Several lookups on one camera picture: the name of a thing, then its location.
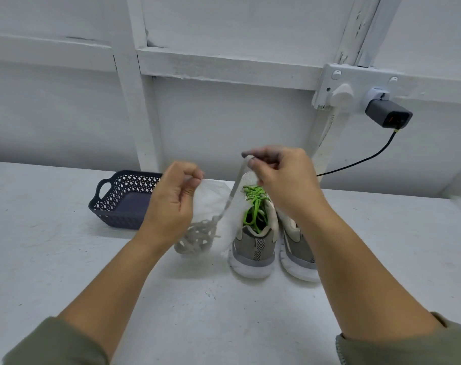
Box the person's left hand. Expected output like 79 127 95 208
134 162 206 254

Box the white plug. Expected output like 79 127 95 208
328 83 355 110

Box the clear plastic bag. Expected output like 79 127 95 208
168 177 238 260

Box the gray sneaker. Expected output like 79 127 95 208
229 185 280 280
278 212 321 283

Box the green shoelace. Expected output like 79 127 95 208
242 186 271 234

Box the black cable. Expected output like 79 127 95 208
316 129 399 178

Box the white wall socket plate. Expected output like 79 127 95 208
313 63 402 113

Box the person's left forearm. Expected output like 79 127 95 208
3 232 169 365

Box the dark plastic lattice basket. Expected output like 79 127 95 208
88 170 163 230

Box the gray charger adapter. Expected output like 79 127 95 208
365 98 414 130

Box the white cable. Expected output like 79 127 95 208
306 108 339 175

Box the person's right hand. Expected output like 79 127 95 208
242 145 332 227

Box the person's right forearm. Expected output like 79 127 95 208
300 207 461 365

